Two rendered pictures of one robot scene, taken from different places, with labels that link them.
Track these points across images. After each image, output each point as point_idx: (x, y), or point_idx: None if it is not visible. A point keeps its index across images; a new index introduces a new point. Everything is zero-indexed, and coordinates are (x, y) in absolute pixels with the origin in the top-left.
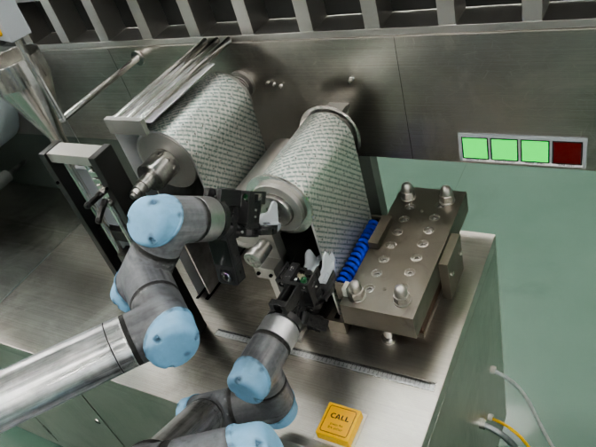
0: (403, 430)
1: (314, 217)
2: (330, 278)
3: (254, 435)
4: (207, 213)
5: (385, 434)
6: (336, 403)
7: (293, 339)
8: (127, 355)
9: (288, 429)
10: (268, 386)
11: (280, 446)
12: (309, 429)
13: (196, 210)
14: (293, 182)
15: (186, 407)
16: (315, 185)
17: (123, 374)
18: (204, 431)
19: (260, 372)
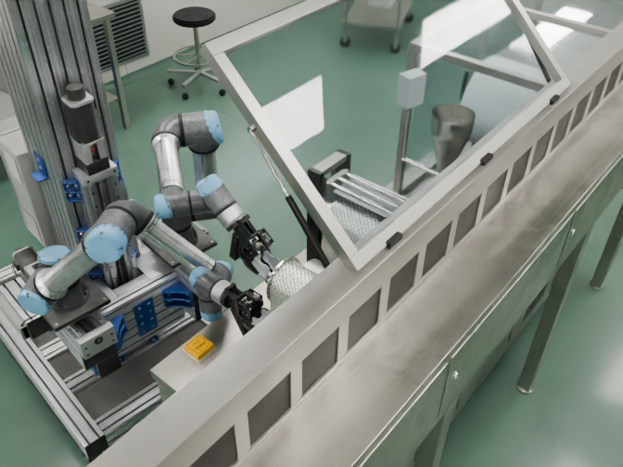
0: (178, 376)
1: (273, 302)
2: (254, 326)
3: (105, 232)
4: (219, 211)
5: (182, 368)
6: (216, 351)
7: (213, 297)
8: (159, 191)
9: (213, 326)
10: (192, 284)
11: (113, 252)
12: (207, 335)
13: (214, 204)
14: (278, 276)
15: (204, 255)
16: (283, 295)
17: (299, 258)
18: (179, 256)
19: (195, 277)
